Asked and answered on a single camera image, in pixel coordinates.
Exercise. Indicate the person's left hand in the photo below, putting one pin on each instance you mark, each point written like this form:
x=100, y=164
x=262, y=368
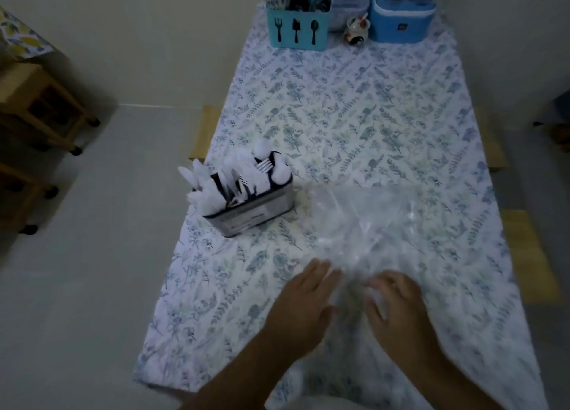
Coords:
x=303, y=311

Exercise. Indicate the person's right hand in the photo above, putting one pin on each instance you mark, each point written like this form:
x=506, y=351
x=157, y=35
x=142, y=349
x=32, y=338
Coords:
x=401, y=325

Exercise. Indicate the clear plastic bag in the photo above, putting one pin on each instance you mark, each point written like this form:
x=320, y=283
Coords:
x=356, y=227

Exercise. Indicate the steel cutlery caddy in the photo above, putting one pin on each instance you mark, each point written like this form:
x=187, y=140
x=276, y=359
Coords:
x=254, y=218

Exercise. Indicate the bunch of white plastic cutlery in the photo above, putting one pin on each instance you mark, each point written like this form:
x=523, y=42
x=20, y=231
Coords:
x=202, y=196

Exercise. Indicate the person's left forearm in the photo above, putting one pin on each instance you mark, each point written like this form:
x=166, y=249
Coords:
x=240, y=378

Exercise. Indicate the blue lidded container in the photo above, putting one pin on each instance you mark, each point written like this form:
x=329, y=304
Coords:
x=387, y=31

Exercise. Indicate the wooden stool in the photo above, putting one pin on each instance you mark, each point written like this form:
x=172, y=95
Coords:
x=527, y=254
x=18, y=176
x=22, y=80
x=205, y=133

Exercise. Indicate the blue floral tablecloth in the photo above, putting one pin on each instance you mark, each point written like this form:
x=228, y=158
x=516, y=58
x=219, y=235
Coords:
x=356, y=111

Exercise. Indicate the teal utensil holder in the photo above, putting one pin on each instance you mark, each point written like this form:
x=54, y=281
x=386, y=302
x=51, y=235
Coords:
x=305, y=31

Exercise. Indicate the small white ceramic figurine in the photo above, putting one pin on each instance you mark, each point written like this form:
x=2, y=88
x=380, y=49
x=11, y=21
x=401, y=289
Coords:
x=356, y=33

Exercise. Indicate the clear plastic container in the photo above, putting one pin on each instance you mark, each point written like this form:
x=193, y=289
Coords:
x=347, y=4

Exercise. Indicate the black kitchen utensil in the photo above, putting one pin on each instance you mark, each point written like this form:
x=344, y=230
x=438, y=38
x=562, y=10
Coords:
x=300, y=0

